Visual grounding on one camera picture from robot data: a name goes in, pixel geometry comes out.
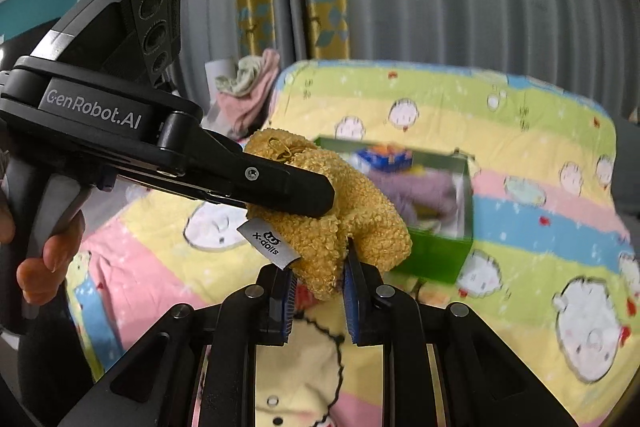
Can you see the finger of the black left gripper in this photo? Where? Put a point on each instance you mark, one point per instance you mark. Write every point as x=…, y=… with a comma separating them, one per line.
x=260, y=173

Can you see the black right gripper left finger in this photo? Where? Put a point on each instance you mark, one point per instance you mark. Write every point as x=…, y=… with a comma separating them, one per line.
x=195, y=367

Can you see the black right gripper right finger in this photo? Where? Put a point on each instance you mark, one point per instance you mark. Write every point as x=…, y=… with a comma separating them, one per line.
x=442, y=366

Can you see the yellow fuzzy plush toy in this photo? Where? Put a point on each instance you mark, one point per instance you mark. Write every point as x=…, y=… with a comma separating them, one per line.
x=360, y=214

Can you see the person's left hand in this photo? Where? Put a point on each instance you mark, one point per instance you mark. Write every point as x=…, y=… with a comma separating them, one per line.
x=40, y=278

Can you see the pile of clothes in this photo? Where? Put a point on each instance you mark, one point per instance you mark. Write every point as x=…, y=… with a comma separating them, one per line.
x=239, y=92

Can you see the colourful cartoon blanket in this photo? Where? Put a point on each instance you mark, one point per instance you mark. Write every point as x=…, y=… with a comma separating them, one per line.
x=552, y=267

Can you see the blue orange toy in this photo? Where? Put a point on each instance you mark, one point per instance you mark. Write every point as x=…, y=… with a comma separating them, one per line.
x=386, y=158

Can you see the green cardboard box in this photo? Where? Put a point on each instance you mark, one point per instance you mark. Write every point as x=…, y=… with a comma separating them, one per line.
x=438, y=249

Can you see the purple towel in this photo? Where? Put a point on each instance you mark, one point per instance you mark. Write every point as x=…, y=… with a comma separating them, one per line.
x=430, y=194

